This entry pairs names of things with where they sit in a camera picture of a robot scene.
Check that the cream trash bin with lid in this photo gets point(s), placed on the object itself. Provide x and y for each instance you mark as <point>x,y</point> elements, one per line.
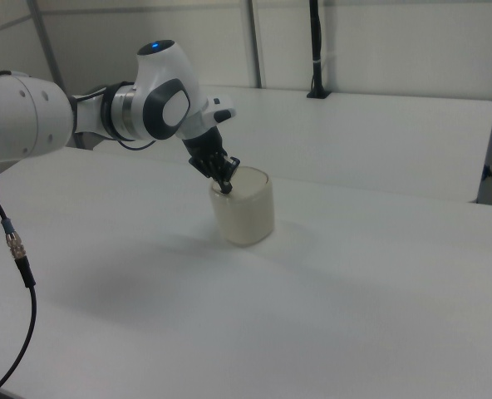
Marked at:
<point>246,212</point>

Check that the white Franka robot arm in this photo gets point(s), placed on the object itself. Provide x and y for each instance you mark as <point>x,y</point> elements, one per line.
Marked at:
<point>26,120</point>

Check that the white table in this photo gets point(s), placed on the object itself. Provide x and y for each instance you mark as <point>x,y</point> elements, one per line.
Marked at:
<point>354,137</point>

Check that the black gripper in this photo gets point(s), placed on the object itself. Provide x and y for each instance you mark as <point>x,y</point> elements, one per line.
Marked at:
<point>203,145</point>

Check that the black pole with clamp base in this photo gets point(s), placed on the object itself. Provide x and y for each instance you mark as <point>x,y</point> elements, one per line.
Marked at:
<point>317,50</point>

